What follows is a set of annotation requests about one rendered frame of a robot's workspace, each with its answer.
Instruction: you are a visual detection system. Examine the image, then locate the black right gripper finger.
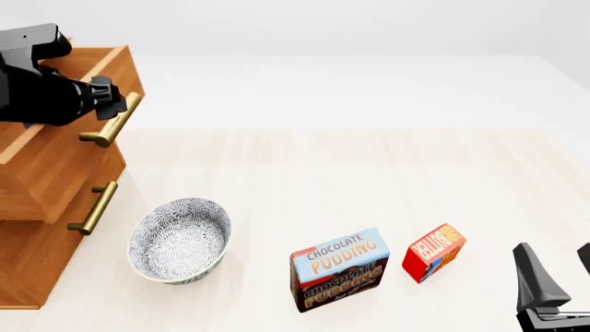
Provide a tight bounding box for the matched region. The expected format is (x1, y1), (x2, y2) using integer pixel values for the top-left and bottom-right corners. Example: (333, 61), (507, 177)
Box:
(576, 242), (590, 275)
(512, 241), (573, 313)

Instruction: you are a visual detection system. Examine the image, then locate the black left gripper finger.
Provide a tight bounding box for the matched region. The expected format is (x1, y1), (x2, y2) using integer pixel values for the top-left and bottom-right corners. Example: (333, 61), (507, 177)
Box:
(94, 91), (129, 122)

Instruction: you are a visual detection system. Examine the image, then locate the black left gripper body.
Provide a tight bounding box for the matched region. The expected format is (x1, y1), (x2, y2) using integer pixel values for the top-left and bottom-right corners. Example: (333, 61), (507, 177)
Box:
(88, 75), (122, 105)

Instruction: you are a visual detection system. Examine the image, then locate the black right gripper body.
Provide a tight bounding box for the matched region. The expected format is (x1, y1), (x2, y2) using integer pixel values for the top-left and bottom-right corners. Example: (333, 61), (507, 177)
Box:
(514, 299), (590, 332)

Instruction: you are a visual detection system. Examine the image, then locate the open wooden drawer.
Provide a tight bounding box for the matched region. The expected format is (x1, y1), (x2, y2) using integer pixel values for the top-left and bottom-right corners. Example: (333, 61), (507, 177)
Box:
(0, 44), (147, 224)

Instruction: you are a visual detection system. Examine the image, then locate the red butter box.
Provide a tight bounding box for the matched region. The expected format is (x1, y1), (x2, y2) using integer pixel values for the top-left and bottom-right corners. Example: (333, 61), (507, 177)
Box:
(401, 222), (468, 285)

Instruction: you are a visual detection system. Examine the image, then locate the closed wooden drawer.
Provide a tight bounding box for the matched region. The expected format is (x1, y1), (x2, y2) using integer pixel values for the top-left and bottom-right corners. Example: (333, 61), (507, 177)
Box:
(41, 164), (128, 310)

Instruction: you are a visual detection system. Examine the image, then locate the wooden cabinet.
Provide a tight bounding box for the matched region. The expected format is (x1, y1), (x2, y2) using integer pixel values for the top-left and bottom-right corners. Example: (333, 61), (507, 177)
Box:
(0, 205), (128, 311)

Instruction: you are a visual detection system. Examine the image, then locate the grey patterned bowl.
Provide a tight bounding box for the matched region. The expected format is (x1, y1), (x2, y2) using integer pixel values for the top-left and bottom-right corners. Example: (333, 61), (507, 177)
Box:
(126, 196), (233, 286)

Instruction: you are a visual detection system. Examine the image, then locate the chocolate pudding box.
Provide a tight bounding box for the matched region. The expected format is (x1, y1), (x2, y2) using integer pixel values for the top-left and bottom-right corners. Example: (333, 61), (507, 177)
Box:
(289, 227), (392, 314)

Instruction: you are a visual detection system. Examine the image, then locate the long brass drawer handle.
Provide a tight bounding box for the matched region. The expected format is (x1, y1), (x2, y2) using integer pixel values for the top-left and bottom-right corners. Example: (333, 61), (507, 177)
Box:
(77, 91), (144, 149)

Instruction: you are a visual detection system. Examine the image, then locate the short brass drawer handle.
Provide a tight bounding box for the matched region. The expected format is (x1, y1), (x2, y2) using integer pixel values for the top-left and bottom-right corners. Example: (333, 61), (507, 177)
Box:
(66, 180), (120, 237)

